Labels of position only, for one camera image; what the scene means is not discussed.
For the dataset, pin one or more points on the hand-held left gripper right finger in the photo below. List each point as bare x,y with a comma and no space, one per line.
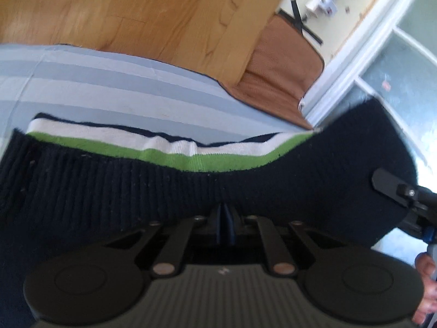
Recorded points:
232,229

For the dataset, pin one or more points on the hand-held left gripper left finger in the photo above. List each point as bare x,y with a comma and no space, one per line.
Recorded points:
214,229

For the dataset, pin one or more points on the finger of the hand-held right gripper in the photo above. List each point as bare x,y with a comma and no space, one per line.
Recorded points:
389,184

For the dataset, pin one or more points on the navy and green knit sweater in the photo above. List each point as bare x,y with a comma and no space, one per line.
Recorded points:
102,184

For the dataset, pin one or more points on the person's right hand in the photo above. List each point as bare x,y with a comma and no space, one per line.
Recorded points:
429,290

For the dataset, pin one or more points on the white framed window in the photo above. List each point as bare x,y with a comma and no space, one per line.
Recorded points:
341,85

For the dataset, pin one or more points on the brown mesh mat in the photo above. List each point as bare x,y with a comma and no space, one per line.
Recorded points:
280,75

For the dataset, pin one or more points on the blue striped bed sheet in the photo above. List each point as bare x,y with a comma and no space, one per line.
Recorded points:
102,85

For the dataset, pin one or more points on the wooden headboard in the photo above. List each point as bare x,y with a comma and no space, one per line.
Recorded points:
136,6

